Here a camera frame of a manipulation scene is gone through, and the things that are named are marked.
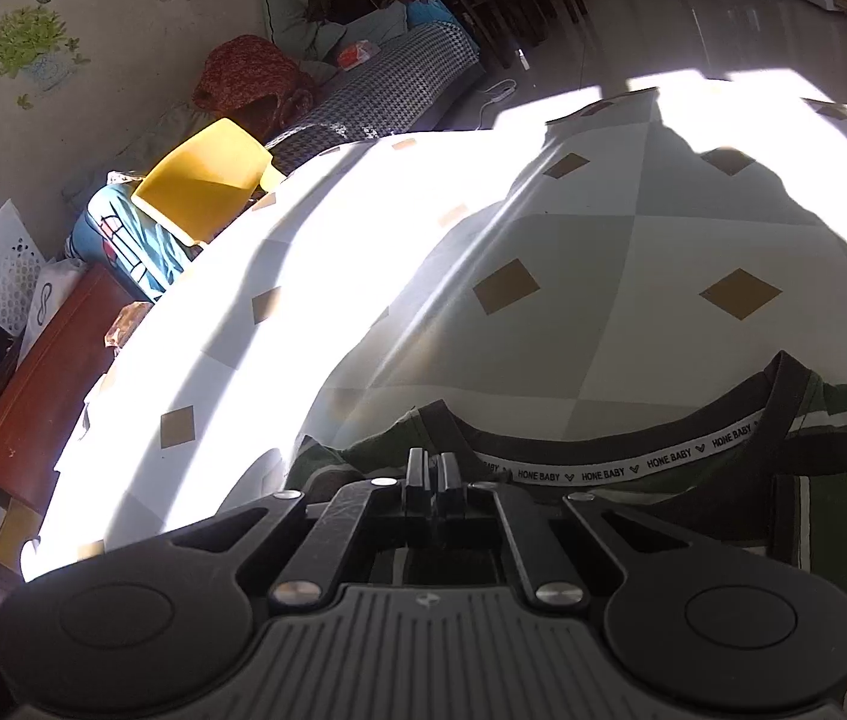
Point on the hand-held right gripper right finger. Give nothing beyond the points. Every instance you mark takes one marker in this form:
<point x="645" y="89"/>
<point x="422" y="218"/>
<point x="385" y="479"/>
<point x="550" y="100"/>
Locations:
<point x="453" y="484"/>

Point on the brown snack bag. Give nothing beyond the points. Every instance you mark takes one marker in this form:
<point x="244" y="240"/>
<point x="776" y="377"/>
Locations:
<point x="127" y="326"/>

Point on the houndstooth covered sofa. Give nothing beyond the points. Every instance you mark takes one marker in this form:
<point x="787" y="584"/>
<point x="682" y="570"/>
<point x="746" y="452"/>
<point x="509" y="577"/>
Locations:
<point x="393" y="82"/>

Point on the yellow paper bag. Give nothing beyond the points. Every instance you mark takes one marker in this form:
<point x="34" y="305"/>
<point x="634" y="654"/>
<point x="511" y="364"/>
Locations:
<point x="15" y="536"/>

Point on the blue cartoon print cloth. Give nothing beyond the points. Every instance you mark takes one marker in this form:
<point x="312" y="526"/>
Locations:
<point x="123" y="240"/>

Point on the green plant wall sticker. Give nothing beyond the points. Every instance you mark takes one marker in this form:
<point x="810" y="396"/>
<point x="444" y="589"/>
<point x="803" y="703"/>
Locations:
<point x="22" y="41"/>

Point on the white paper bag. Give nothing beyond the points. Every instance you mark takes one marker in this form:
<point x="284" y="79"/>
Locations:
<point x="56" y="292"/>

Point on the yellow plastic chair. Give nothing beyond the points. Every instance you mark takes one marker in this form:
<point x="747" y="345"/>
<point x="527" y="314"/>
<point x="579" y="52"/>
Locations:
<point x="198" y="180"/>

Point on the orange packet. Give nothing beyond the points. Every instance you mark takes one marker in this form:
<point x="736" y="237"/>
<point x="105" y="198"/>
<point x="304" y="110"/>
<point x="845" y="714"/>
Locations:
<point x="356" y="52"/>

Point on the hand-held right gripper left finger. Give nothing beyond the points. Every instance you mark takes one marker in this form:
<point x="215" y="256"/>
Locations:
<point x="417" y="480"/>

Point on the teal pillow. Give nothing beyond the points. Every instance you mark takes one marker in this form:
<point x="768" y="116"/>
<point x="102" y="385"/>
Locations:
<point x="296" y="30"/>

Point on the green brown striped shirt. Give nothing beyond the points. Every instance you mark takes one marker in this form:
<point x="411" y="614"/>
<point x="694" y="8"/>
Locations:
<point x="828" y="510"/>

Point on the red-brown wooden cabinet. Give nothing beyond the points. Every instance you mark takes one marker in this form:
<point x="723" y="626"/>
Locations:
<point x="41" y="390"/>

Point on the red knitted blanket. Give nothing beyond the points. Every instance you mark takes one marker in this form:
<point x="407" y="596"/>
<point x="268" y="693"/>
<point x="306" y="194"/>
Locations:
<point x="243" y="75"/>

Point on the bright blue cushion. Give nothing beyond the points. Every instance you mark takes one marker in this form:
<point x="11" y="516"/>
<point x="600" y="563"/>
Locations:
<point x="431" y="13"/>

